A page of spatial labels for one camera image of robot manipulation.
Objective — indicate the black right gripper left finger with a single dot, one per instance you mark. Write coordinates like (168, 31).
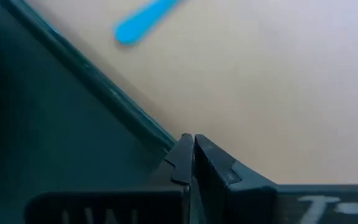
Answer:
(182, 161)

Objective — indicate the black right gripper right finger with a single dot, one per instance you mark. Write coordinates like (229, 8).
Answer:
(213, 168)

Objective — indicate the dark green serving tray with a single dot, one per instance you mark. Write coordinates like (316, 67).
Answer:
(42, 124)

